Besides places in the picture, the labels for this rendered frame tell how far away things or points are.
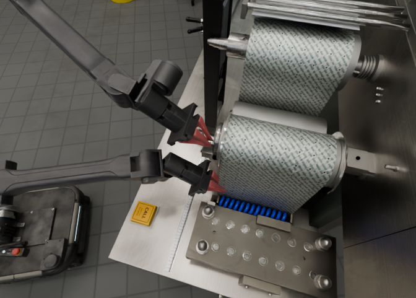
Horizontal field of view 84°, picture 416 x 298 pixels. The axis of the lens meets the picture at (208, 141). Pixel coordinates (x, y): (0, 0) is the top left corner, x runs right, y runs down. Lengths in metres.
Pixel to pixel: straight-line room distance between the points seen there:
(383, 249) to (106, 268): 1.61
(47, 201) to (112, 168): 1.29
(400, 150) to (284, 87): 0.29
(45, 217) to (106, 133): 0.86
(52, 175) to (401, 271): 0.72
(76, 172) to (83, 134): 1.73
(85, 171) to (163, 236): 0.36
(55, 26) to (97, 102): 1.93
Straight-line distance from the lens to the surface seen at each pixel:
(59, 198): 1.86
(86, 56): 0.61
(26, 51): 3.61
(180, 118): 0.52
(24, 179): 0.71
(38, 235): 1.81
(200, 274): 0.83
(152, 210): 0.86
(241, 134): 0.52
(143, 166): 0.60
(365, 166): 0.60
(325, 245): 0.74
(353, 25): 0.66
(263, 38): 0.62
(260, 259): 0.72
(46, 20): 0.71
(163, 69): 0.54
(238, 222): 0.73
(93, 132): 2.35
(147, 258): 0.86
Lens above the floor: 1.73
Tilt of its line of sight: 58 degrees down
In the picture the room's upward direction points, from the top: straight up
